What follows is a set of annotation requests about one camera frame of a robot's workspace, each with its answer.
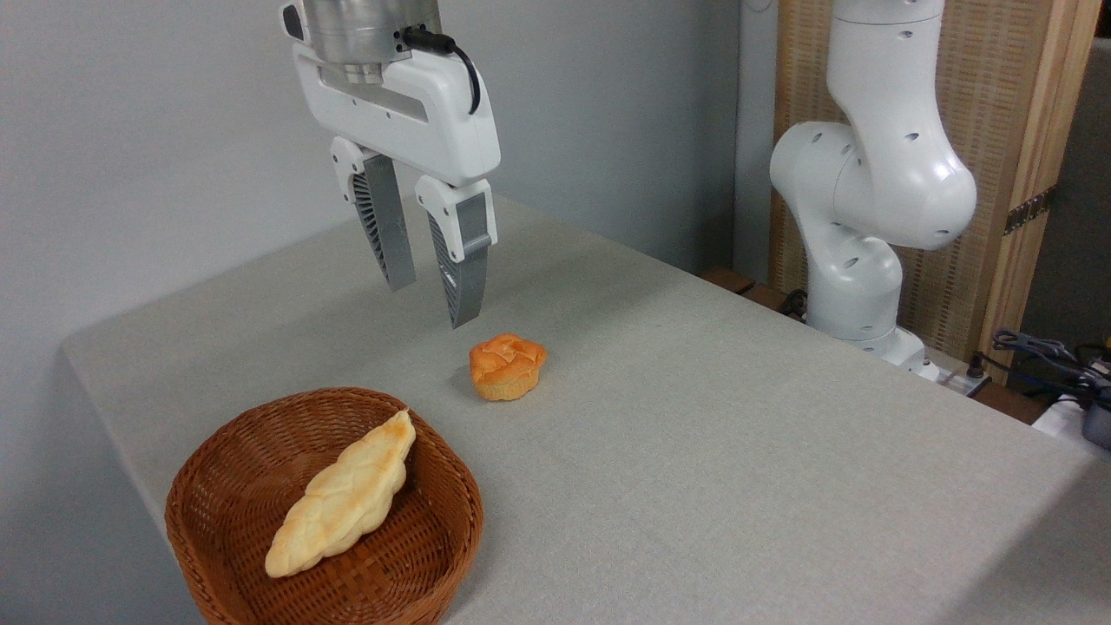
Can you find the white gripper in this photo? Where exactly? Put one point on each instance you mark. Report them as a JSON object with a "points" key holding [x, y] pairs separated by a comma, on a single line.
{"points": [[417, 113]]}

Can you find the long braided bread loaf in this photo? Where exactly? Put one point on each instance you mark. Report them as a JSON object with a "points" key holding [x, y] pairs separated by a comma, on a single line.
{"points": [[347, 495]]}

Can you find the round orange bread bun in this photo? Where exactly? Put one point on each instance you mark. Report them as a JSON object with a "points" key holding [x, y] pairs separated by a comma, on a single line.
{"points": [[508, 365]]}

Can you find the brown wicker basket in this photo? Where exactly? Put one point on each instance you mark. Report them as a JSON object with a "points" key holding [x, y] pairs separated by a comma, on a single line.
{"points": [[226, 521]]}

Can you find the grey tablecloth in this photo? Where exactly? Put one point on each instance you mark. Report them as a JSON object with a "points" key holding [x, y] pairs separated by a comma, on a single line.
{"points": [[738, 477]]}

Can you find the dark metal screen hinge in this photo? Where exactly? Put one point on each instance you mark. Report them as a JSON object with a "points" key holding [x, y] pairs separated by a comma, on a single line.
{"points": [[1030, 209]]}

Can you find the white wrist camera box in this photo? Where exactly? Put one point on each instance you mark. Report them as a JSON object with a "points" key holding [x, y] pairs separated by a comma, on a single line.
{"points": [[292, 22]]}

